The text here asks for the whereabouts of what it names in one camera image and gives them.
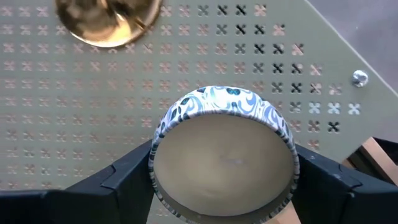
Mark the brass candlestick holder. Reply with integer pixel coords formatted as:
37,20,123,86
55,0,163,49

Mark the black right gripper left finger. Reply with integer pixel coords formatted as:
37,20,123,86
0,139,155,224

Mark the green perforated metal shelf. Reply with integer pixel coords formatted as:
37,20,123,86
0,0,398,224

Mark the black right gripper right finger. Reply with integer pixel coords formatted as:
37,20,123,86
292,144,398,224

